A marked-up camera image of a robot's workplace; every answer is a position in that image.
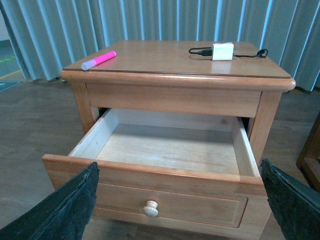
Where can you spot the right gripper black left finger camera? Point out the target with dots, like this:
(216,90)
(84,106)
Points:
(63,215)

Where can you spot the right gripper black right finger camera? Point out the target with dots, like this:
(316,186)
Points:
(295,206)

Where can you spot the wooden drawer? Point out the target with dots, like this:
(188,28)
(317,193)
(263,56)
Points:
(199,168)

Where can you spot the pink marker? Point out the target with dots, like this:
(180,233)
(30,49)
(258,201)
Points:
(98,60)

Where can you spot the round wooden drawer knob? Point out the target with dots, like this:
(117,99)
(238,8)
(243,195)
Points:
(150,210)

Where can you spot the dark wooden furniture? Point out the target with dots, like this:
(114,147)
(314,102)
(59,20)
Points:
(309,159)

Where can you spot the wooden nightstand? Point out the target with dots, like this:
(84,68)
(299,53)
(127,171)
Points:
(161,75)

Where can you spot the dark floor sign sticker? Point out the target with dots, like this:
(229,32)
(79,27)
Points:
(5,85)

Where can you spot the green floor sticker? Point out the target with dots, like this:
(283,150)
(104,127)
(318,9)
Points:
(7,60)

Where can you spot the white power adapter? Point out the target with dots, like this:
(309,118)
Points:
(222,51)

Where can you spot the grey-green curtain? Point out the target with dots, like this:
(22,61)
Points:
(47,35)

